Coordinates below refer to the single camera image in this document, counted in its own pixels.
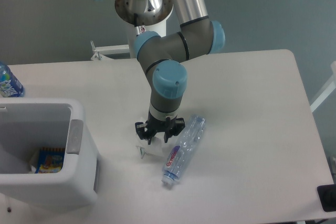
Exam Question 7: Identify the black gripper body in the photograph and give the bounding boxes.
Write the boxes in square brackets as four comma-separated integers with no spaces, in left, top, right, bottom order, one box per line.
[146,112,166,135]

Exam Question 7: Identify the colourful snack wrapper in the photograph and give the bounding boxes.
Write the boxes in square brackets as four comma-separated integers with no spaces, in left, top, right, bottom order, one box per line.
[35,147,65,174]

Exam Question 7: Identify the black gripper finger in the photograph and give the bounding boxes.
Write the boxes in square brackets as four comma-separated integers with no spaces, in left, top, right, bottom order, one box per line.
[164,118,185,143]
[135,122,154,145]

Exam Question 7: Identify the crushed clear plastic bottle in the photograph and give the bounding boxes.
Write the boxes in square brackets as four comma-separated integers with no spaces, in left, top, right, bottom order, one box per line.
[161,115,206,187]

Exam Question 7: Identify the white frame at right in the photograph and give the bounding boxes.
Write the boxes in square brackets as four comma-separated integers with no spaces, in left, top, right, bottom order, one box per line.
[310,61,335,113]

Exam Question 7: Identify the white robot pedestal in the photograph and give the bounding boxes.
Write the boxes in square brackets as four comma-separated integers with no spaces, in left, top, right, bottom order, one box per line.
[90,8,174,61]

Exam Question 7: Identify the blue labelled water bottle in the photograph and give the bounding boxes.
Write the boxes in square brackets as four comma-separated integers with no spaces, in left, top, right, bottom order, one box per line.
[1,62,25,98]

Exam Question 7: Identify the black device at table edge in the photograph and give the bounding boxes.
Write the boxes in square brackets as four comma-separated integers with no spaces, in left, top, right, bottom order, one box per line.
[317,184,336,212]

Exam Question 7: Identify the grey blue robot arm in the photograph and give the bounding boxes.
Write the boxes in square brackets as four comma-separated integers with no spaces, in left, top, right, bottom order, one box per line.
[114,0,225,142]

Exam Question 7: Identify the white trash can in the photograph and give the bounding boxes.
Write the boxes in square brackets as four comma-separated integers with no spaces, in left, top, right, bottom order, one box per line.
[1,98,99,206]

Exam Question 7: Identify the clear plastic bag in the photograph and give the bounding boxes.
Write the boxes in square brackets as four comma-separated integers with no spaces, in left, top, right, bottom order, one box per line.
[134,133,167,159]

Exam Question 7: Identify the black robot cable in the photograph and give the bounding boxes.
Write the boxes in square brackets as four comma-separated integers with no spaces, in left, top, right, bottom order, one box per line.
[133,13,140,37]

